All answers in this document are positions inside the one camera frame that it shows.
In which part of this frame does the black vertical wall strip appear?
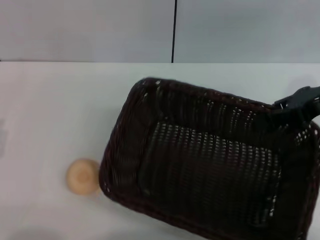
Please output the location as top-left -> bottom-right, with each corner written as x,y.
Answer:
171,0 -> 178,63

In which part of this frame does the dark brown woven basket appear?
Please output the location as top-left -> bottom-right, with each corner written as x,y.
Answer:
99,77 -> 320,240

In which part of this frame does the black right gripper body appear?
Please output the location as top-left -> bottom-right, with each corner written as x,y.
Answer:
299,85 -> 320,119

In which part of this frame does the round beige bread bun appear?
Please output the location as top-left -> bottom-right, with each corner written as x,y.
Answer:
66,158 -> 102,197

